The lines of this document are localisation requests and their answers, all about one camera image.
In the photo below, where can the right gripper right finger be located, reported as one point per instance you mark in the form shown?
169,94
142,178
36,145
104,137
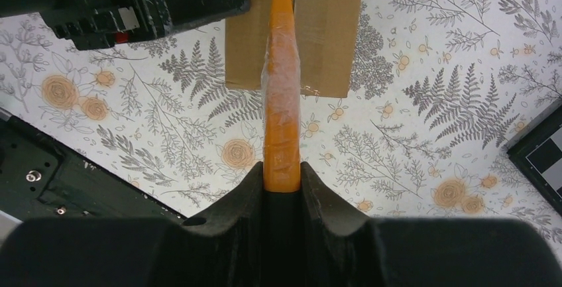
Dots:
345,247

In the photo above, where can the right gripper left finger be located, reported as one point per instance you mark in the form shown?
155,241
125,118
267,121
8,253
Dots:
219,246

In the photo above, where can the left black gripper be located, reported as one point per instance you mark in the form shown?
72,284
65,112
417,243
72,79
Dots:
98,24

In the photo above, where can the orange black utility knife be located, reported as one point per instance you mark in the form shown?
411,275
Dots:
281,164

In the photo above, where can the brown cardboard express box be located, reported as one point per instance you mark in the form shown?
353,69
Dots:
325,34

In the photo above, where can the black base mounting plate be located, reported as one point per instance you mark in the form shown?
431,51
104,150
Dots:
42,177

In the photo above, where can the floral patterned table mat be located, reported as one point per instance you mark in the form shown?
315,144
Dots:
438,88

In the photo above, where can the black white chessboard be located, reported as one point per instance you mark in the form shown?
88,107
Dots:
536,153

